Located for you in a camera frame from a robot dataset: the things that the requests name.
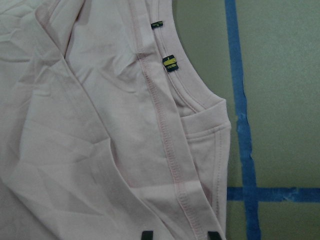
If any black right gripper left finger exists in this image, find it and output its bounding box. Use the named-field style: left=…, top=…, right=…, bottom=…
left=141, top=230, right=154, bottom=240

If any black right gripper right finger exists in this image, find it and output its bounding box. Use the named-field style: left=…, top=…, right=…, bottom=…
left=207, top=231, right=222, bottom=240

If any pink Snoopy t-shirt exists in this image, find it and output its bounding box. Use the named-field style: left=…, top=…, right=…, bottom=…
left=0, top=0, right=231, bottom=240

